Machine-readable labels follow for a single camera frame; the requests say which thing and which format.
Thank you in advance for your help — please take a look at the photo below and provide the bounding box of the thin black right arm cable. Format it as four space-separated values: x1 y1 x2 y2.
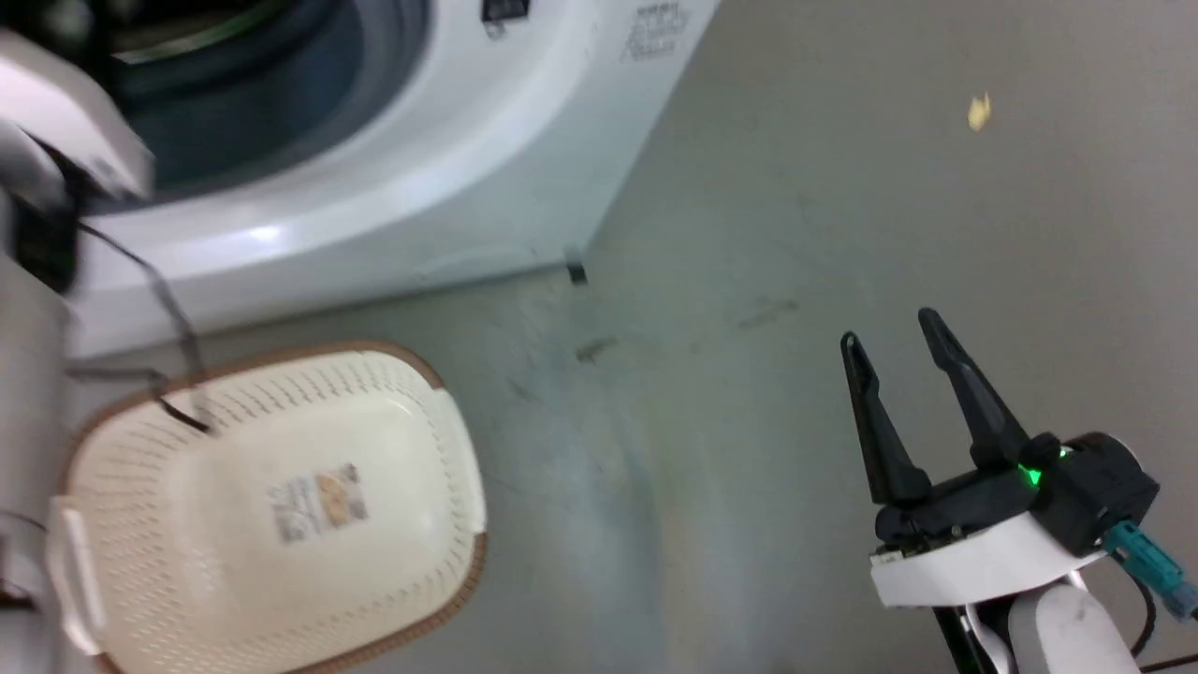
1118 557 1198 673

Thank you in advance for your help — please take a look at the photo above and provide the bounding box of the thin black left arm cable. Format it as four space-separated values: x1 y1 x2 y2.
66 220 214 435

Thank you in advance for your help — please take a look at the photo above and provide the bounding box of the white front-load washing machine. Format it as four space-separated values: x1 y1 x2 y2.
70 0 722 360

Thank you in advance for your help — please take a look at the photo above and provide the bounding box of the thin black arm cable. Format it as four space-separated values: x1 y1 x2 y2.
66 220 214 435
1118 557 1198 673

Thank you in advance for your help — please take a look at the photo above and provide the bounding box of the cream perforated laundry basket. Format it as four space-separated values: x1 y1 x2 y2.
47 341 489 674

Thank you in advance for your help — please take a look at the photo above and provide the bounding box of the teal cable connector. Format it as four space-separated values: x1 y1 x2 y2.
1103 521 1198 623

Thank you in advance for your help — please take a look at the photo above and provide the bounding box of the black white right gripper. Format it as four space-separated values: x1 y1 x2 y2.
840 307 1161 608

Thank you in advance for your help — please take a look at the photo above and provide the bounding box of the label sticker in basket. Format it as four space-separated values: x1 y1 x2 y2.
269 463 368 546

